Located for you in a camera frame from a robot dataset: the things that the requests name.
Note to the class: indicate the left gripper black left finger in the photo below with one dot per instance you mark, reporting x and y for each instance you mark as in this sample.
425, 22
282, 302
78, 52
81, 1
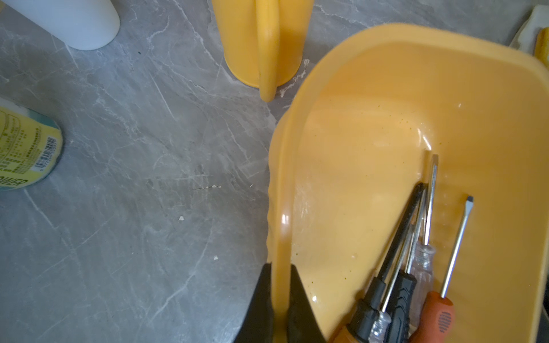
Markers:
258, 323

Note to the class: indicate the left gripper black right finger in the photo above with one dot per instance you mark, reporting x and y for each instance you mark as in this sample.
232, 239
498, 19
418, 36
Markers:
302, 326

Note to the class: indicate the black ribbed handle screwdriver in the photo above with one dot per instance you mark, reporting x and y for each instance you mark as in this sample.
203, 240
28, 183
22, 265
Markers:
400, 299

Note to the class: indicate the yellow storage box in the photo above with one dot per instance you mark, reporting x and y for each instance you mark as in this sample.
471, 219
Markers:
359, 136

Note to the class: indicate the orange grip black shaft screwdriver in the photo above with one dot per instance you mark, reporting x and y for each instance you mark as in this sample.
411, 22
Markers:
366, 314

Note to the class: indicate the yellow watering can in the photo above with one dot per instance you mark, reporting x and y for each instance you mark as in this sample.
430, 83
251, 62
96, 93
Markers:
263, 40

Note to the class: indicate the round tape tin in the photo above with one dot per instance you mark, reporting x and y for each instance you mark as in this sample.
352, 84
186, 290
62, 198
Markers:
31, 146

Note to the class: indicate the white potted plant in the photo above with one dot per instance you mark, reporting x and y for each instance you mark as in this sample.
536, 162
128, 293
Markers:
84, 25

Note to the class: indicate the yellow white work glove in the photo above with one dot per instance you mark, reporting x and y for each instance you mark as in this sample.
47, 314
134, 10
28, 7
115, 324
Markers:
532, 36

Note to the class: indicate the orange handled small screwdriver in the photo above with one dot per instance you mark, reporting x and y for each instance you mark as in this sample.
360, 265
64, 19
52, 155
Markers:
438, 313

